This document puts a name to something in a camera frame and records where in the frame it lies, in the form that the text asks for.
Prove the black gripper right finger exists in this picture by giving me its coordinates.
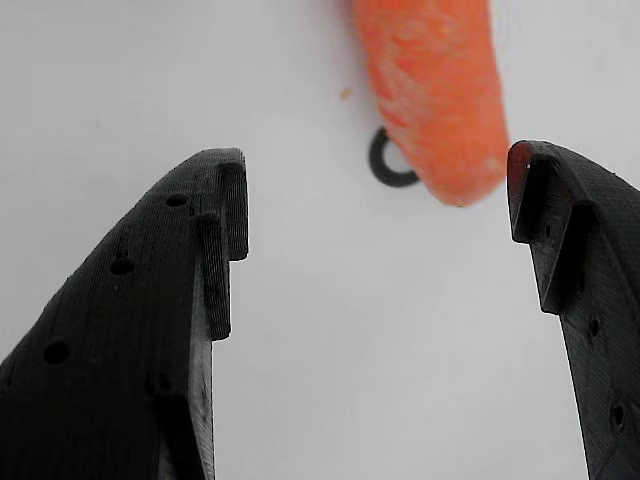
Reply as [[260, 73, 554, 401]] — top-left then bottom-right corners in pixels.
[[506, 140, 640, 480]]

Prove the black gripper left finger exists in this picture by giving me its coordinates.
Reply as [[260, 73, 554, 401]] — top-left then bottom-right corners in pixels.
[[0, 148, 250, 480]]

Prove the orange carrot piece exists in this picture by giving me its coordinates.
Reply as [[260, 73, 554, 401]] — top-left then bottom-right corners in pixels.
[[344, 0, 510, 209]]

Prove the white paper table cover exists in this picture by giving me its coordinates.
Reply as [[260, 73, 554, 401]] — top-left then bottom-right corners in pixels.
[[0, 0, 640, 480]]

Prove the small black washer ring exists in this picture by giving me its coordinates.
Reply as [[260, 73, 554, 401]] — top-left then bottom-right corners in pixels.
[[368, 126, 419, 189]]

